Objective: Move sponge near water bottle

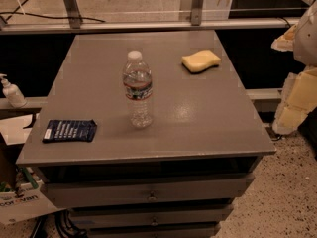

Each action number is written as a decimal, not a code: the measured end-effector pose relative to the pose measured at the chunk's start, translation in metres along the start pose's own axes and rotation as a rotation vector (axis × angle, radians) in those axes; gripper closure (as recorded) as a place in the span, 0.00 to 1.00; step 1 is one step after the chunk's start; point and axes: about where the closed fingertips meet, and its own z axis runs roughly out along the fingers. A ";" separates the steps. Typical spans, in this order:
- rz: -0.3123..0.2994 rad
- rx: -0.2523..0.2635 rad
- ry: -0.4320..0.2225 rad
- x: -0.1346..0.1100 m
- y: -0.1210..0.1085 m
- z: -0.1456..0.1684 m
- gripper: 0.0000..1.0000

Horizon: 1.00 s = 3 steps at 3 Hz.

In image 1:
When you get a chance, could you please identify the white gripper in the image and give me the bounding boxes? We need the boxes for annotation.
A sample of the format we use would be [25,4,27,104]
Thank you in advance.
[271,0,317,135]

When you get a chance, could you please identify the yellow sponge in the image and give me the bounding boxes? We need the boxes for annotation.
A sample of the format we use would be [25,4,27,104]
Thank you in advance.
[181,50,221,73]

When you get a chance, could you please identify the clear plastic water bottle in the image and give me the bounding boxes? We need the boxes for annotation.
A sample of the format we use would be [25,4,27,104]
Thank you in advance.
[122,51,153,128]

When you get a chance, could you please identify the white pump dispenser bottle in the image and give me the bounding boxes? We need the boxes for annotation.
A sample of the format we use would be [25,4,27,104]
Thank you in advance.
[0,73,27,108]

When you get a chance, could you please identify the grey drawer cabinet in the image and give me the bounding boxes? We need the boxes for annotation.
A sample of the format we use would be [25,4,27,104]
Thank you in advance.
[18,30,274,238]

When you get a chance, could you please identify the dark blue snack packet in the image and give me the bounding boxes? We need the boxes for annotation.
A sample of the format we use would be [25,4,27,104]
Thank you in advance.
[43,120,97,143]

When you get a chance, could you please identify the white cardboard box with print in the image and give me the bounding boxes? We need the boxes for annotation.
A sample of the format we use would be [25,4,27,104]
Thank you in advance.
[0,168,60,225]

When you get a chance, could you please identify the metal rail frame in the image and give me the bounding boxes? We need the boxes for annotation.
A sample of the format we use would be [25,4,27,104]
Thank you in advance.
[0,0,314,35]

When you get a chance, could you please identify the black cables under cabinet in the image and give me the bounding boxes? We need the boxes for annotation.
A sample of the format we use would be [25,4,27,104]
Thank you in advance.
[33,210,88,238]

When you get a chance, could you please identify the black cable on floor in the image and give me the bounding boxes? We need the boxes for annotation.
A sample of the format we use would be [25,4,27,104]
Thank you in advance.
[0,0,107,24]

